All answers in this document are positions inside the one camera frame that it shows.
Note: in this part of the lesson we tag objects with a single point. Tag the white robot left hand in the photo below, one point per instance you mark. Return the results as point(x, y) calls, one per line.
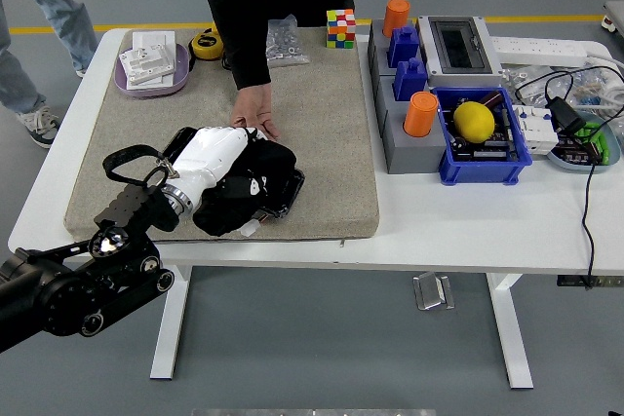
point(209, 158)

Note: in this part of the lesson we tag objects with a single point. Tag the person's right hand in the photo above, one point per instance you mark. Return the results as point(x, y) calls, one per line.
point(253, 106)

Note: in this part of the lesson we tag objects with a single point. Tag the black rag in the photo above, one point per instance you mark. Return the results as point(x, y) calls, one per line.
point(273, 158)

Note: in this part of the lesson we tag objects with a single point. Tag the black glossy panel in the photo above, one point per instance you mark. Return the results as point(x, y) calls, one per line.
point(288, 197)

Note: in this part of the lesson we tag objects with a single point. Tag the person's right forearm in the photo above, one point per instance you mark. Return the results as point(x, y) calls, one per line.
point(246, 60)

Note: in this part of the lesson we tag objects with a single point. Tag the orange cylinder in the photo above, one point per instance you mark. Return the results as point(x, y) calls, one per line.
point(396, 16)
point(420, 114)

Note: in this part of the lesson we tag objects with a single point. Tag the colourful puzzle cube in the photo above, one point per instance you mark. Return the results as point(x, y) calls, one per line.
point(340, 28)

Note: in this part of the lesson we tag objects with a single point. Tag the clear bag of screws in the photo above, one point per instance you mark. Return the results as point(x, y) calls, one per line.
point(285, 46)

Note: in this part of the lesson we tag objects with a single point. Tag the grey-brown mat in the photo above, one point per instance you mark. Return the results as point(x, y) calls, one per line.
point(317, 143)

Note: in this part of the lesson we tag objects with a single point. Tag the yellow tape measure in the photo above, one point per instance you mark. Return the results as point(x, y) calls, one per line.
point(207, 46)

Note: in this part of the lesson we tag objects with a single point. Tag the purple tray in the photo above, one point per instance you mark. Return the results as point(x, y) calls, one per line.
point(180, 76)

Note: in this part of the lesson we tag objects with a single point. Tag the grey base block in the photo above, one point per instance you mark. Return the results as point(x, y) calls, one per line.
point(378, 53)
point(414, 155)

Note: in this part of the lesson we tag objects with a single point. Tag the blue block with knob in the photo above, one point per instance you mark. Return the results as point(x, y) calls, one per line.
point(403, 48)
point(410, 81)

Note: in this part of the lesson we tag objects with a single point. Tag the black box under table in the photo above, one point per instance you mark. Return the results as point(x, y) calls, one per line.
point(604, 281)

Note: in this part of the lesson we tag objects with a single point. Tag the white table leg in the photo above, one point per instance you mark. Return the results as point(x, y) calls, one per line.
point(170, 318)
point(509, 328)

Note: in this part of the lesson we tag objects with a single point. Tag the grey distribution box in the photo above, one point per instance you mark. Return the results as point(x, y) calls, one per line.
point(458, 72)

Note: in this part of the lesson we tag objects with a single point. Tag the brown cylindrical capacitor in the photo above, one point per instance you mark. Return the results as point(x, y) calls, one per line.
point(493, 98)

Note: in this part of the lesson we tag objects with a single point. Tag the yellow lemon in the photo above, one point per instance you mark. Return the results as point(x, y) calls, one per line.
point(474, 121)

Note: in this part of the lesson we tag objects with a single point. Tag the white power strip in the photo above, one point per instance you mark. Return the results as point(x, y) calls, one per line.
point(536, 48)

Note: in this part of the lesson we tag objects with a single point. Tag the clear bag of white rings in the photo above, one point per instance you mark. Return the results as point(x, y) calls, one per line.
point(524, 82)

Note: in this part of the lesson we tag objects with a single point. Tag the white circuit breaker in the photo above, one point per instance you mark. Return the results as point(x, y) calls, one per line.
point(534, 133)

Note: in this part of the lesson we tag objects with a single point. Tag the blue plastic bin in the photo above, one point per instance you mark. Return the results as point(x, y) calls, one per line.
point(480, 175)

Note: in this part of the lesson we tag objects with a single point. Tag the black power adapter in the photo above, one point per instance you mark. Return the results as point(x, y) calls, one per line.
point(565, 116)

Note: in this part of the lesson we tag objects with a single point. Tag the white cart base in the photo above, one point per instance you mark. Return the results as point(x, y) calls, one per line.
point(615, 14)

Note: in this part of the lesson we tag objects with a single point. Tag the clear bag of blue parts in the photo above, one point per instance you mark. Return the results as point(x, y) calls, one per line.
point(592, 87)

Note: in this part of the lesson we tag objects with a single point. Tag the small dark circuit board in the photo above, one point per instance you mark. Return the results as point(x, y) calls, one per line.
point(575, 155)

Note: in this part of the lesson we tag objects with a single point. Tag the green plastic part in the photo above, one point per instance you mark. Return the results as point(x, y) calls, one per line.
point(603, 148)

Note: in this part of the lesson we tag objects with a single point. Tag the light blue dish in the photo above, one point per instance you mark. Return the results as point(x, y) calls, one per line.
point(613, 143)

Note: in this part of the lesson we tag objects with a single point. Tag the white switch plate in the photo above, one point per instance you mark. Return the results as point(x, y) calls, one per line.
point(153, 38)

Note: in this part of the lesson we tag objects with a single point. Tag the silver metal bracket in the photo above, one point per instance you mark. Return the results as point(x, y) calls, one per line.
point(431, 291)

